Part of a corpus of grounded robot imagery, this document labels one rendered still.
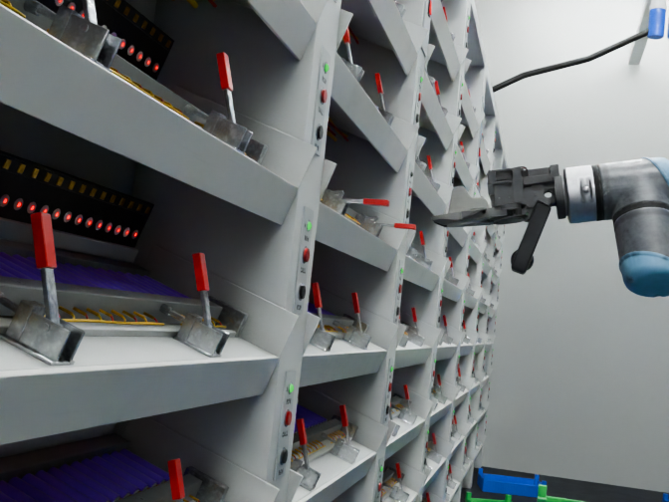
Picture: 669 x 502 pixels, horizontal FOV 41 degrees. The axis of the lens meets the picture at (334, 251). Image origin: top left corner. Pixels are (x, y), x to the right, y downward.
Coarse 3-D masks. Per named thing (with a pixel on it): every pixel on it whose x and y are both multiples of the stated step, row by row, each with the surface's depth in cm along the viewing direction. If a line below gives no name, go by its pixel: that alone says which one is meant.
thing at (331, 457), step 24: (312, 408) 168; (336, 408) 167; (312, 432) 144; (336, 432) 160; (360, 432) 166; (384, 432) 165; (312, 456) 137; (336, 456) 147; (360, 456) 155; (312, 480) 121; (336, 480) 133
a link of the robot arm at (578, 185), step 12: (564, 168) 143; (576, 168) 142; (588, 168) 141; (564, 180) 142; (576, 180) 140; (588, 180) 140; (564, 192) 141; (576, 192) 140; (588, 192) 140; (576, 204) 140; (588, 204) 140; (576, 216) 141; (588, 216) 141
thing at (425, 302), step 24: (456, 0) 242; (456, 24) 241; (432, 72) 241; (456, 96) 239; (432, 144) 239; (456, 144) 246; (432, 240) 237; (408, 288) 237; (408, 312) 236; (432, 312) 235; (432, 360) 236; (408, 384) 235; (408, 456) 233
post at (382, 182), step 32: (416, 0) 171; (384, 64) 172; (416, 64) 170; (384, 96) 171; (352, 160) 171; (384, 160) 170; (352, 192) 171; (384, 192) 169; (320, 256) 171; (352, 288) 169; (384, 288) 167; (320, 384) 168; (352, 384) 167; (384, 384) 166; (384, 448) 173
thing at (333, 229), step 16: (320, 208) 110; (352, 208) 170; (368, 208) 169; (320, 224) 113; (336, 224) 121; (352, 224) 128; (320, 240) 116; (336, 240) 124; (352, 240) 133; (368, 240) 142; (384, 240) 168; (400, 240) 167; (352, 256) 137; (368, 256) 147; (384, 256) 159
